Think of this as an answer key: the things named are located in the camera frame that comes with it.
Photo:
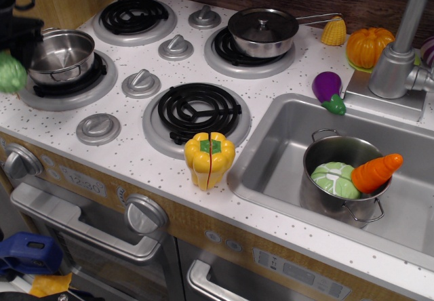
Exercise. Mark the grey stove knob upper middle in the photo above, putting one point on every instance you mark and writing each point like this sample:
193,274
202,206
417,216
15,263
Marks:
176,49

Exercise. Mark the steel pan with lid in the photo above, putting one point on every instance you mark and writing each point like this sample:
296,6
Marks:
267,33

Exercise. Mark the grey stove knob back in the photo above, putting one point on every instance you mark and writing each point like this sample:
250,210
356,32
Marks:
204,18

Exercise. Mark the yellow toy bell pepper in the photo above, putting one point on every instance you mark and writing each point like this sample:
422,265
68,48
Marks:
209,157

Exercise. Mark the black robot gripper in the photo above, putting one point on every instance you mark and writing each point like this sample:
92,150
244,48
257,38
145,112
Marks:
21,33

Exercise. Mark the grey stove knob front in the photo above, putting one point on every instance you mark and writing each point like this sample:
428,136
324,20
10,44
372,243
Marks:
98,129

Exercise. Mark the green toy cabbage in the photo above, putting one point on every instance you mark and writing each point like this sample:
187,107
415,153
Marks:
335,179

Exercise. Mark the purple toy onion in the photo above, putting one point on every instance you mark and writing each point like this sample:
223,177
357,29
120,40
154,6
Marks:
427,51

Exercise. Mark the orange toy carrot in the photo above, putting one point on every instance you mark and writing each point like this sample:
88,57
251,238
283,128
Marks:
371,175

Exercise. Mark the silver dishwasher door handle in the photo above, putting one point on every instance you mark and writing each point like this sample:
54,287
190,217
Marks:
198,279

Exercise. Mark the black front left burner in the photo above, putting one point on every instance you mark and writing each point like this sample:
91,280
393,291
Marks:
88,81

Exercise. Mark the black back right burner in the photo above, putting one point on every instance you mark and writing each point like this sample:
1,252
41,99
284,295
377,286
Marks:
225,47

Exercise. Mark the green toy squash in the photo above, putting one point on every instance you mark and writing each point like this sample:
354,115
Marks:
13,74

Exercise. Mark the grey stove knob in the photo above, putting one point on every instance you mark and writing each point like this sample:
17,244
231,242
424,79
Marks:
98,129
204,18
140,85
176,49

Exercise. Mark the black front right burner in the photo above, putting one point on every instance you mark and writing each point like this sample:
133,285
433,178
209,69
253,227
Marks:
193,108

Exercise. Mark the black burner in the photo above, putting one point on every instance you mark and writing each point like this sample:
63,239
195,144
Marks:
193,108
225,47
88,81
125,17

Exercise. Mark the silver oven door handle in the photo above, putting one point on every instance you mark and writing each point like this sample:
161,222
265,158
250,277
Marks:
64,216

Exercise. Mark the grey toy sink basin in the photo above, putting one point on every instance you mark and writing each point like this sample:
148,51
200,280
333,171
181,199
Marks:
269,173

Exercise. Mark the silver oven dial left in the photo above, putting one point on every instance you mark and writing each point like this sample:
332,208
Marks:
21,162

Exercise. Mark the steel pot in sink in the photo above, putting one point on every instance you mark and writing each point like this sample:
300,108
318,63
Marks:
329,146

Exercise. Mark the blue plastic clamp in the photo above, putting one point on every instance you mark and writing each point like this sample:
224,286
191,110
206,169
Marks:
30,253

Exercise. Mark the orange toy pumpkin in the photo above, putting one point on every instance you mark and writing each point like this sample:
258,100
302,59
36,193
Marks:
364,46

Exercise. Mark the yellow toy corn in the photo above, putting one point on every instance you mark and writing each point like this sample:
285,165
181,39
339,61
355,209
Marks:
335,32

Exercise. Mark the silver toy faucet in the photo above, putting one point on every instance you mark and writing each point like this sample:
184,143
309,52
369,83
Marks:
396,86

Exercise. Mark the small steel pot on burner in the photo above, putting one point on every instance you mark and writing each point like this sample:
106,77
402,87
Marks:
63,56

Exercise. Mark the yellow cloth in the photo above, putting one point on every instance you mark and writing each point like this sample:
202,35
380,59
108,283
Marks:
46,285

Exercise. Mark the black back left burner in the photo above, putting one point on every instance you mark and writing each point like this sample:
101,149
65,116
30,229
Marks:
125,17

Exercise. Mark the silver oven dial right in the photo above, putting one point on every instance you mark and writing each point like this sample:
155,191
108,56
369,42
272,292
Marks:
143,215

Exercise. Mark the grey stove knob lower middle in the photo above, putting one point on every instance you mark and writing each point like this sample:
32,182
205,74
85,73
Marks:
140,85

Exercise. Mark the silver oven dial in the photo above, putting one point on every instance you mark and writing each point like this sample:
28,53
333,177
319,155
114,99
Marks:
143,215
21,162

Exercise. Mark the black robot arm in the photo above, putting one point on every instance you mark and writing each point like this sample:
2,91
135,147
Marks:
8,7

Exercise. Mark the purple toy eggplant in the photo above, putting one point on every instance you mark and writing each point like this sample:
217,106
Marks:
326,88

